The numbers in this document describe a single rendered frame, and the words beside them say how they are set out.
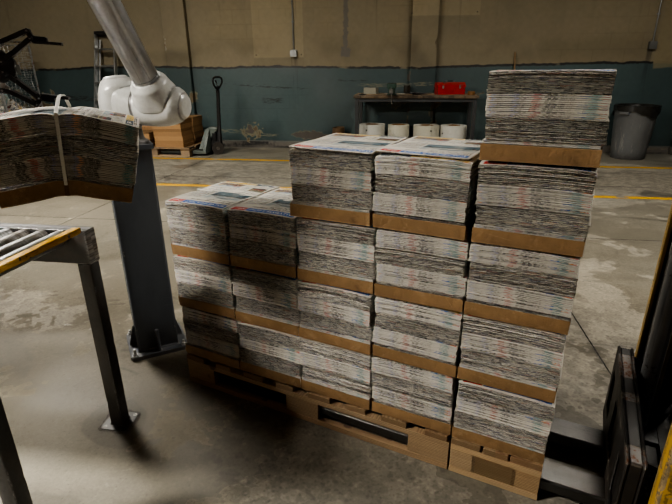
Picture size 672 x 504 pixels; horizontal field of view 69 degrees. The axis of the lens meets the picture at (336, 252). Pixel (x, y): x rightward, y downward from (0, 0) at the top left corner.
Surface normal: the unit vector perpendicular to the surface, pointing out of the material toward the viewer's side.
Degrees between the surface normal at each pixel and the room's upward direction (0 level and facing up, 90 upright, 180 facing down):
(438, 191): 90
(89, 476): 0
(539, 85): 90
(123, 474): 0
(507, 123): 90
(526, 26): 90
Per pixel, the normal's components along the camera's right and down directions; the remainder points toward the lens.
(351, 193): -0.43, 0.33
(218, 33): -0.15, 0.36
